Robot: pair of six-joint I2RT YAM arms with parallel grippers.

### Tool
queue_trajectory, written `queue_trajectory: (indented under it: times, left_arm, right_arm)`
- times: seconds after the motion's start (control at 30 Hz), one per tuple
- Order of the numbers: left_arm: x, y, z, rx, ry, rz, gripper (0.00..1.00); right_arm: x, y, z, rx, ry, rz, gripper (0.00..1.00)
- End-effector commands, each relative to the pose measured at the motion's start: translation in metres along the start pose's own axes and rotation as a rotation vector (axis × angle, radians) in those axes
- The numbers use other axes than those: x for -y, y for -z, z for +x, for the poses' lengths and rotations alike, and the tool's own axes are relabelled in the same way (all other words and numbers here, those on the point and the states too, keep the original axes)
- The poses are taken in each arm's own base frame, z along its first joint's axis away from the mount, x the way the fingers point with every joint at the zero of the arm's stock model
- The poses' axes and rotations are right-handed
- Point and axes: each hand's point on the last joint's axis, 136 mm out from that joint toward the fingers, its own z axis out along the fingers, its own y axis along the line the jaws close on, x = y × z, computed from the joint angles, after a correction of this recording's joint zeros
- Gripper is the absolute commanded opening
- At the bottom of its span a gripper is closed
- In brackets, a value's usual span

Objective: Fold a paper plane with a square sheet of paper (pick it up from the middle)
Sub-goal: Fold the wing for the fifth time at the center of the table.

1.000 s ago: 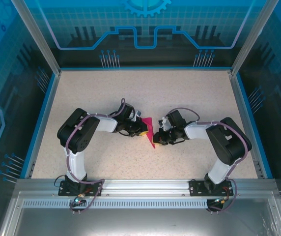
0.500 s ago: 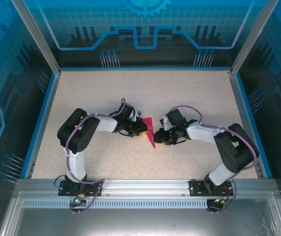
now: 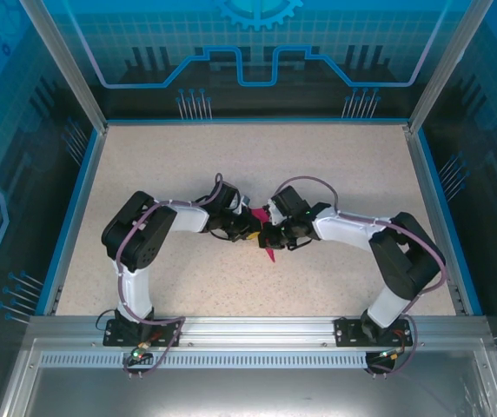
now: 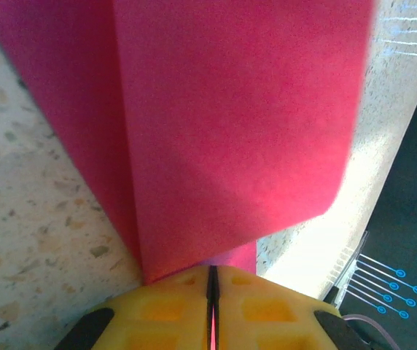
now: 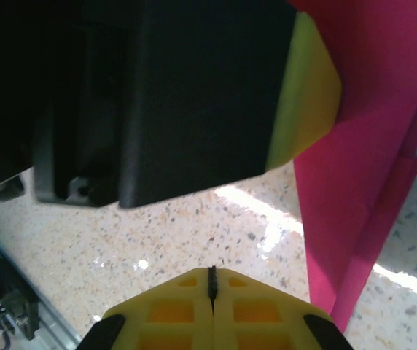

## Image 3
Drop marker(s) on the thin aluminium crossbar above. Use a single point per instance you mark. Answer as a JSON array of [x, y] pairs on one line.
[[257, 123]]

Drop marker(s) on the pink paper sheet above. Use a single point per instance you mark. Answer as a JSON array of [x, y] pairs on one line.
[[258, 213]]

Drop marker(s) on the metal tray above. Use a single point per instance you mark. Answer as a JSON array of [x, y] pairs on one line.
[[248, 391]]

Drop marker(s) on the blue table edge strip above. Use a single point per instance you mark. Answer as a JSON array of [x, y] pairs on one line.
[[71, 217], [440, 195]]

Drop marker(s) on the aluminium frame post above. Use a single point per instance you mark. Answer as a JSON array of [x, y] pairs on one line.
[[68, 65], [447, 65]]

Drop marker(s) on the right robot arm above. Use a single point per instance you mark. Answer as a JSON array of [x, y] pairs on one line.
[[344, 228]]

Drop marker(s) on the small connector with green light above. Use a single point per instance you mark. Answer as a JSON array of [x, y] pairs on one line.
[[389, 355], [137, 354]]

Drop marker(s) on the aluminium mounting rail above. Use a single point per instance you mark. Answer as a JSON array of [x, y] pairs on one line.
[[257, 330]]

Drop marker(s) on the blue gear print panel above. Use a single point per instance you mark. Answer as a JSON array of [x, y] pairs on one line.
[[257, 43]]

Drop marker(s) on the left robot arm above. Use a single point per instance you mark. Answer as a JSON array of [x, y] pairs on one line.
[[187, 217]]

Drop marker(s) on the blue circuit print panel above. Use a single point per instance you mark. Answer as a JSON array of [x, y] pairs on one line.
[[492, 152], [5, 152]]

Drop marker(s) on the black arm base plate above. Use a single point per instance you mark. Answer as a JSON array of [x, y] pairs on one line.
[[343, 334], [109, 339]]

